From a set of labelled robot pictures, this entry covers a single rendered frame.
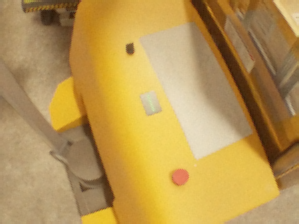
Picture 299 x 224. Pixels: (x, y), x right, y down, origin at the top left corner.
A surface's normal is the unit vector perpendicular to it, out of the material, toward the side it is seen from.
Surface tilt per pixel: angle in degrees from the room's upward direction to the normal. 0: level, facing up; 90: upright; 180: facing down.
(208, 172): 0
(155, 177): 14
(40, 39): 0
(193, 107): 0
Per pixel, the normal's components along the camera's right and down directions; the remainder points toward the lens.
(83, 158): -0.01, -0.36
